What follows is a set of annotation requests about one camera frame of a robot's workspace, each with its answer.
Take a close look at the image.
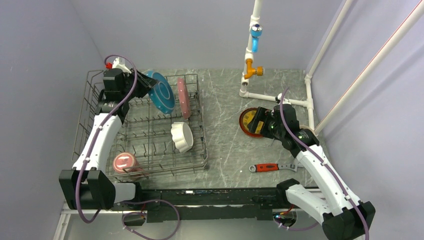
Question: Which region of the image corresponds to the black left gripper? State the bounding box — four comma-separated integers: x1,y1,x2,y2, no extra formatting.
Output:
121,67,159,101

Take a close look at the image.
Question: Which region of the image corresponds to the yellow and red plate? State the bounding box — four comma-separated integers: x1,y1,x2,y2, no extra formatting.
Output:
239,107,264,138

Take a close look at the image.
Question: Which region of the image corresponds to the blue polka dot plate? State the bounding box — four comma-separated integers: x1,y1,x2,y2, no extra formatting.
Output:
145,70,176,115

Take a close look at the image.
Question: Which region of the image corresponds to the pink polka dot plate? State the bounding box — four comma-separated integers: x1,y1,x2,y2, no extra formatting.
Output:
177,77,191,119

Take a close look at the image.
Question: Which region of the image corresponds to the white scalloped bowl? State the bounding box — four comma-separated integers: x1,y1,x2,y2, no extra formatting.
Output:
170,122,194,153

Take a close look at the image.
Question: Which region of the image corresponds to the pink ghost pattern mug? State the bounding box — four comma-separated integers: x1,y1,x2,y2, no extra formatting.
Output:
112,152,145,177

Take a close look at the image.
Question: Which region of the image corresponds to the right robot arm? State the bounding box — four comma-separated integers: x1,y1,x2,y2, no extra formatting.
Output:
239,103,376,240

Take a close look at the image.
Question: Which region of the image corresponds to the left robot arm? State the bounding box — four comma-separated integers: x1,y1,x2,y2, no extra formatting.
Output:
59,68,159,210

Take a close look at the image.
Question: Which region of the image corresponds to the beige ceramic mug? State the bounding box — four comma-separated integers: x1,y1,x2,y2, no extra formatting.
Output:
299,124,314,131

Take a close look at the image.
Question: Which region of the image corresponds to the orange pipe fitting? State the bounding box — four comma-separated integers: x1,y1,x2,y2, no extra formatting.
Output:
243,58,264,80

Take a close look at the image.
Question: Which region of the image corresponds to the blue pipe valve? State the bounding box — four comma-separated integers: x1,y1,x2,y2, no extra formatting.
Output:
250,23,263,53

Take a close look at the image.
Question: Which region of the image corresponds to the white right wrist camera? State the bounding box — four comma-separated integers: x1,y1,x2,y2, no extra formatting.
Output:
275,93,292,105

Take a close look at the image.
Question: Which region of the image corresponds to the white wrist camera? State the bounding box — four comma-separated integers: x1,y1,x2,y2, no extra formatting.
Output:
275,93,292,105
105,57,131,73

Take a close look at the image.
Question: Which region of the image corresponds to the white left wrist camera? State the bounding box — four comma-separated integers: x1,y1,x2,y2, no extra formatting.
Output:
105,57,131,73

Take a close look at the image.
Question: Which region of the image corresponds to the grey wire dish rack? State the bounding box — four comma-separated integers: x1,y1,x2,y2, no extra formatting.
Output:
72,68,210,181

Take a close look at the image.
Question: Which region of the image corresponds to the red handled adjustable wrench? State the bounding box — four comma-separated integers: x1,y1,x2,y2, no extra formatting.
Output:
249,162,304,173

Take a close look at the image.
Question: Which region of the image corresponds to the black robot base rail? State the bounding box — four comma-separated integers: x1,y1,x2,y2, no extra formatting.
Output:
112,187,298,223

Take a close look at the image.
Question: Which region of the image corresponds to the white pvc pipe frame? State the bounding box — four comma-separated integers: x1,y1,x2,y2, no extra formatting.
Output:
254,0,424,136

